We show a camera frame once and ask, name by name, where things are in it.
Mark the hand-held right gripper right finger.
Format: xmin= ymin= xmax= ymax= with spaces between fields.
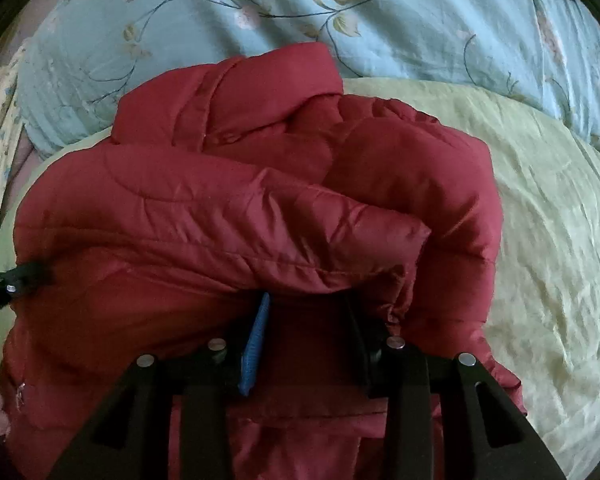
xmin=346 ymin=294 xmax=554 ymax=480

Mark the red puffer jacket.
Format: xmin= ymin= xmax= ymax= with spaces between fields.
xmin=2 ymin=42 xmax=528 ymax=480

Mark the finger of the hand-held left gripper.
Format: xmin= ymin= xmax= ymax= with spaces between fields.
xmin=0 ymin=261 xmax=56 ymax=332

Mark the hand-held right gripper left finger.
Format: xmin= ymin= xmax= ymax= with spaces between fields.
xmin=50 ymin=292 xmax=272 ymax=480

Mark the pink bed sheet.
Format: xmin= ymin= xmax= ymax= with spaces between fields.
xmin=7 ymin=127 xmax=47 ymax=196

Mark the light green blanket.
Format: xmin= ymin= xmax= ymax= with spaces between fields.
xmin=0 ymin=77 xmax=600 ymax=480

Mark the light blue floral quilt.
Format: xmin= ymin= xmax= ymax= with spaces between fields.
xmin=17 ymin=0 xmax=600 ymax=157

